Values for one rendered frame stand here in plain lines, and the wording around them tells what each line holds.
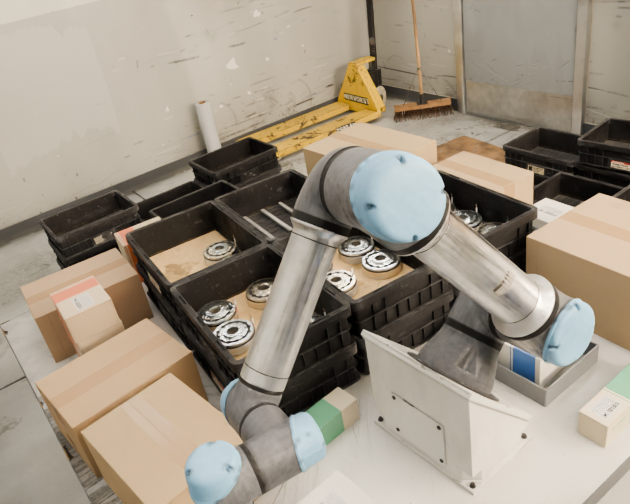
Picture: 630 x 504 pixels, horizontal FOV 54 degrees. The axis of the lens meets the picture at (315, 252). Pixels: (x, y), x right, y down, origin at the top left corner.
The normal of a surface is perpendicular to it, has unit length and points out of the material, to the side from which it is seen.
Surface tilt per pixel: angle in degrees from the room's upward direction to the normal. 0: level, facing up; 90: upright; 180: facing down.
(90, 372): 0
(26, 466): 0
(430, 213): 74
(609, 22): 90
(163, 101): 90
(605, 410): 0
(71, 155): 90
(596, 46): 90
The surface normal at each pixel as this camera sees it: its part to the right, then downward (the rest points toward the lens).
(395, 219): 0.36, 0.15
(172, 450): -0.16, -0.85
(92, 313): 0.56, 0.34
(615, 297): -0.81, 0.40
